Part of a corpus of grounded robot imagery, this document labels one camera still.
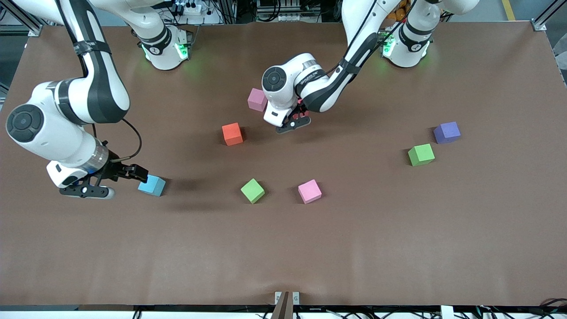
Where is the aluminium frame profile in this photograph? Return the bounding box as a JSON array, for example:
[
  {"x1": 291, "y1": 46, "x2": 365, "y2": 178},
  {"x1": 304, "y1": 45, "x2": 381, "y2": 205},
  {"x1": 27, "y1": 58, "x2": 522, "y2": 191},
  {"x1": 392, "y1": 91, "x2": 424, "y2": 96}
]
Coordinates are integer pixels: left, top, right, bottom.
[
  {"x1": 532, "y1": 0, "x2": 567, "y2": 31},
  {"x1": 0, "y1": 0, "x2": 45, "y2": 37}
]

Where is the purple foam block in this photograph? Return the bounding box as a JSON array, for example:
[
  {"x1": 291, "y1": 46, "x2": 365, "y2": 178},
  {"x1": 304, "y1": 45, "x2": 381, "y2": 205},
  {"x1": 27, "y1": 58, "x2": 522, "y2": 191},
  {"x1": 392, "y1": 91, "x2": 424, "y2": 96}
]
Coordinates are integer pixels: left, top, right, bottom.
[{"x1": 433, "y1": 121, "x2": 462, "y2": 144}]

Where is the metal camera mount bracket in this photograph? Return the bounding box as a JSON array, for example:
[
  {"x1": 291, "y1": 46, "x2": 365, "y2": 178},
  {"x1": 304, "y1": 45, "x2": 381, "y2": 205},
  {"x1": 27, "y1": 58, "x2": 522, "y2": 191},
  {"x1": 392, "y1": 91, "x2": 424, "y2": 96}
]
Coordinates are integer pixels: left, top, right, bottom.
[{"x1": 271, "y1": 291, "x2": 301, "y2": 319}]

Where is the dusty mauve foam block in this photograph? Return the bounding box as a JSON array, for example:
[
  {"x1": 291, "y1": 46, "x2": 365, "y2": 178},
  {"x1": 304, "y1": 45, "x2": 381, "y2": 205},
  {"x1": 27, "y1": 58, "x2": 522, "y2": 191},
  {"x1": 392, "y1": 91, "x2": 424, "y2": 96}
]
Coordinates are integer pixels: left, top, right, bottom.
[{"x1": 247, "y1": 88, "x2": 268, "y2": 112}]

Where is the white power strip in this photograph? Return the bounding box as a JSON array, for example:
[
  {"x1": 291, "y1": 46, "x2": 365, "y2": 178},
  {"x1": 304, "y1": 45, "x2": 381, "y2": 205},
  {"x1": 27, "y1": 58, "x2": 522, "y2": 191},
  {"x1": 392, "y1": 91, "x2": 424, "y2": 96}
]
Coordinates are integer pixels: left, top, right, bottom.
[{"x1": 175, "y1": 1, "x2": 209, "y2": 16}]

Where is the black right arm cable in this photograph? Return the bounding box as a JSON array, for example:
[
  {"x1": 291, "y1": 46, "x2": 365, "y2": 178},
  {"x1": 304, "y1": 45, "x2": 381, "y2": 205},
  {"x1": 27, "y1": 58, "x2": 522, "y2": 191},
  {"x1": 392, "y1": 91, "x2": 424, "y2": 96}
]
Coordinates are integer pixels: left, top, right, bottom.
[{"x1": 91, "y1": 117, "x2": 143, "y2": 162}]

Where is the orange foam block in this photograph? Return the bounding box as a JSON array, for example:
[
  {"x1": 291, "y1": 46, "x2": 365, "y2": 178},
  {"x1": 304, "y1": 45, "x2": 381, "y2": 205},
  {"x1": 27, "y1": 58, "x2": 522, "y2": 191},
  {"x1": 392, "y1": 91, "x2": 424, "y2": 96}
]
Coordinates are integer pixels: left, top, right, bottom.
[{"x1": 222, "y1": 123, "x2": 244, "y2": 147}]

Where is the metal rack equipment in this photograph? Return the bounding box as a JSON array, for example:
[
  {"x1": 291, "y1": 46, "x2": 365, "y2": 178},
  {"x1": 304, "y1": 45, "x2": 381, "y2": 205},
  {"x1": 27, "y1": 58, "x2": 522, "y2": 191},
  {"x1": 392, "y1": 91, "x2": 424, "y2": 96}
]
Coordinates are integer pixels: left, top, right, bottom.
[{"x1": 255, "y1": 0, "x2": 322, "y2": 23}]

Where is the blue foam block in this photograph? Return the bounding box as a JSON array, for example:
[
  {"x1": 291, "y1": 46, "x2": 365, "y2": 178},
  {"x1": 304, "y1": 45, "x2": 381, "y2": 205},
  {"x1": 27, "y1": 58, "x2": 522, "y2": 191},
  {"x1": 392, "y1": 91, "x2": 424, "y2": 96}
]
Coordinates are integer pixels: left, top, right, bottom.
[{"x1": 137, "y1": 175, "x2": 167, "y2": 197}]

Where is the large brown table mat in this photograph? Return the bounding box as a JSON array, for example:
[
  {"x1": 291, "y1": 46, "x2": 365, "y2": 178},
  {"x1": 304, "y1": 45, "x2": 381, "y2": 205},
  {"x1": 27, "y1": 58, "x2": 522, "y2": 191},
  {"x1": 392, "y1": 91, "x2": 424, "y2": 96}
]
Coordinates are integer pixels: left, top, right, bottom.
[{"x1": 0, "y1": 21, "x2": 567, "y2": 306}]

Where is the green foam block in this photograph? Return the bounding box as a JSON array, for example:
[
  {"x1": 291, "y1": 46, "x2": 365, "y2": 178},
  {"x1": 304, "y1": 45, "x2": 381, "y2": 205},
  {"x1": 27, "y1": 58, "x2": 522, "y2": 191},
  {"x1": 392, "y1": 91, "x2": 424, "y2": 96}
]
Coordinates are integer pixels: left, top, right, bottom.
[
  {"x1": 408, "y1": 143, "x2": 436, "y2": 167},
  {"x1": 241, "y1": 178, "x2": 266, "y2": 204}
]

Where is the light pink foam block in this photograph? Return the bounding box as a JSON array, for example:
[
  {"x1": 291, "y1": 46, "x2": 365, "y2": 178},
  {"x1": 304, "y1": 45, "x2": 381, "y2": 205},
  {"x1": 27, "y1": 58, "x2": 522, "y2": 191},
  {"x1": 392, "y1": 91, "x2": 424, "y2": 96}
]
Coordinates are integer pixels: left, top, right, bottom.
[{"x1": 298, "y1": 179, "x2": 323, "y2": 204}]

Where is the bag of orange fruit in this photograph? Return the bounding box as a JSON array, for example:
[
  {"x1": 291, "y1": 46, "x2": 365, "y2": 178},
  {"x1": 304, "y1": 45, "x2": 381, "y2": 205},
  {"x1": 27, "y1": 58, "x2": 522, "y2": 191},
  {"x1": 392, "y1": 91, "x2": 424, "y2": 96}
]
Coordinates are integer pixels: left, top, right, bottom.
[{"x1": 390, "y1": 0, "x2": 410, "y2": 22}]

